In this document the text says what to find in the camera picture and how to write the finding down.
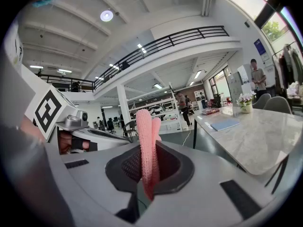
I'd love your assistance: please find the person's white shirt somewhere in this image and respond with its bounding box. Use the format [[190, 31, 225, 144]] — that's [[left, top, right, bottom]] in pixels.
[[0, 20, 74, 227]]

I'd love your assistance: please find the blue wall poster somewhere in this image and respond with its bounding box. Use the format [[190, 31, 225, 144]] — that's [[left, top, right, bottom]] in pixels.
[[253, 38, 267, 56]]

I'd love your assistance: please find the black wire chair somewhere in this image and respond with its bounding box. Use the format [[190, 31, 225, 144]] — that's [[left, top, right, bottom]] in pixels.
[[122, 120, 139, 137]]

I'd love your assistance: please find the white shelf rack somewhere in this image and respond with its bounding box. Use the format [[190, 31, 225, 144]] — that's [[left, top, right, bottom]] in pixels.
[[127, 81, 183, 132]]

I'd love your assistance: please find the clothes rack with garments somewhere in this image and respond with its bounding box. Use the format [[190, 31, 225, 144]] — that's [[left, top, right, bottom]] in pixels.
[[271, 41, 303, 98]]

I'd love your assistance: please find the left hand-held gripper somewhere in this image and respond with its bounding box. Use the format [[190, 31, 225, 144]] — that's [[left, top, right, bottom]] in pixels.
[[24, 85, 132, 154]]

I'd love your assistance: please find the red book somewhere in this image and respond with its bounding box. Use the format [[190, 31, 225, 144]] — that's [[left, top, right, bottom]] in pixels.
[[202, 108, 221, 116]]

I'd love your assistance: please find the grey chair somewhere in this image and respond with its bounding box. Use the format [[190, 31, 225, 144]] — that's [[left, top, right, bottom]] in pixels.
[[251, 93, 272, 110], [262, 96, 293, 115]]

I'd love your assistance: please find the white board panel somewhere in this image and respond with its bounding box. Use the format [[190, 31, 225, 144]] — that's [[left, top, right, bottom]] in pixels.
[[227, 63, 252, 104]]

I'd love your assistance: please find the white floor cable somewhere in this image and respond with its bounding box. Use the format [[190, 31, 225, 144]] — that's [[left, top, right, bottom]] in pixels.
[[181, 126, 193, 147]]

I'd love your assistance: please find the pink knitted cloth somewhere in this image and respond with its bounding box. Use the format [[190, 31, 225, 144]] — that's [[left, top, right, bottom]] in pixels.
[[135, 109, 162, 201]]

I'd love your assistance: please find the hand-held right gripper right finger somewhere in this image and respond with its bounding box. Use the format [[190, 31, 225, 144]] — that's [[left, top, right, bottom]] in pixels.
[[153, 140, 195, 196]]

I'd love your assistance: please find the round ceiling lamp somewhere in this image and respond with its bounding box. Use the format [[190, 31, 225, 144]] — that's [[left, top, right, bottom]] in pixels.
[[99, 9, 114, 22]]

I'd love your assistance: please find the blue notebook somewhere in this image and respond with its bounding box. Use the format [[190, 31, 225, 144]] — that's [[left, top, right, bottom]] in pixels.
[[210, 119, 241, 132]]

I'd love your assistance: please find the black office chair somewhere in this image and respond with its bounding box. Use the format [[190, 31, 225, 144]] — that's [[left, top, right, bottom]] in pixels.
[[106, 117, 117, 134]]

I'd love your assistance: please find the black balcony railing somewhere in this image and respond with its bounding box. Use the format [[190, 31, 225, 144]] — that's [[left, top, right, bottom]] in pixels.
[[37, 25, 230, 92]]

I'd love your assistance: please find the person's left forearm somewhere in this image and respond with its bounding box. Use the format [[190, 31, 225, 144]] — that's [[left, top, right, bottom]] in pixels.
[[20, 116, 46, 143]]

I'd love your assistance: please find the person's left hand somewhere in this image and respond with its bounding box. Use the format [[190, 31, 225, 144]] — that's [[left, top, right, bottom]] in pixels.
[[58, 131, 98, 155]]

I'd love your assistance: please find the vase with white flowers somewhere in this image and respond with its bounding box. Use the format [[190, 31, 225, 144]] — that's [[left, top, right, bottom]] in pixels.
[[236, 90, 257, 114]]

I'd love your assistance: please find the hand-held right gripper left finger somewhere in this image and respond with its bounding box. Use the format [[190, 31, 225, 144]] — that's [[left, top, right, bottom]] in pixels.
[[105, 143, 143, 194]]

